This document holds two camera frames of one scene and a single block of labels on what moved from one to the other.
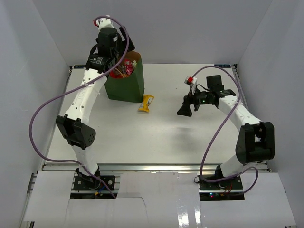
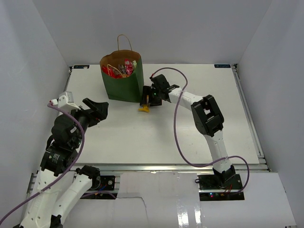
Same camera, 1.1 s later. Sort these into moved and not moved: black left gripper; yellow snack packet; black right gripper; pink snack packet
Moved: black right gripper; black left gripper
Not moved: pink snack packet; yellow snack packet
